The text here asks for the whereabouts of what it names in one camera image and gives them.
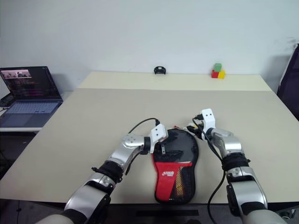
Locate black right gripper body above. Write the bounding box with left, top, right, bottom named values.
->
left=192, top=112, right=206, bottom=141

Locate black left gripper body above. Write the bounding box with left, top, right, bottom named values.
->
left=154, top=139, right=169, bottom=155

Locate black red paddle case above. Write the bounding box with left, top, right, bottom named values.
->
left=152, top=127, right=199, bottom=204

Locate black office chair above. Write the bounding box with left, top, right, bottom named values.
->
left=277, top=43, right=299, bottom=122

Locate open grey laptop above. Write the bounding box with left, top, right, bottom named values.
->
left=0, top=66, right=64, bottom=128

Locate black device beside laptop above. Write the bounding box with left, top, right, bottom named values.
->
left=0, top=94, right=14, bottom=108

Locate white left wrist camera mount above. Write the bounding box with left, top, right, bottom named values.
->
left=149, top=124, right=169, bottom=154

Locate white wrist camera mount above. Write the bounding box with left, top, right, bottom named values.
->
left=200, top=108, right=217, bottom=135
left=149, top=124, right=169, bottom=154

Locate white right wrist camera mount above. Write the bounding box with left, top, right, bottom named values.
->
left=200, top=108, right=217, bottom=135

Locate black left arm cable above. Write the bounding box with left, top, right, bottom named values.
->
left=125, top=118, right=161, bottom=176

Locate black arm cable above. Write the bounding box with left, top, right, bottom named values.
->
left=192, top=116, right=228, bottom=222
left=125, top=118, right=161, bottom=176

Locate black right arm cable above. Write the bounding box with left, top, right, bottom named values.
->
left=192, top=116, right=228, bottom=222

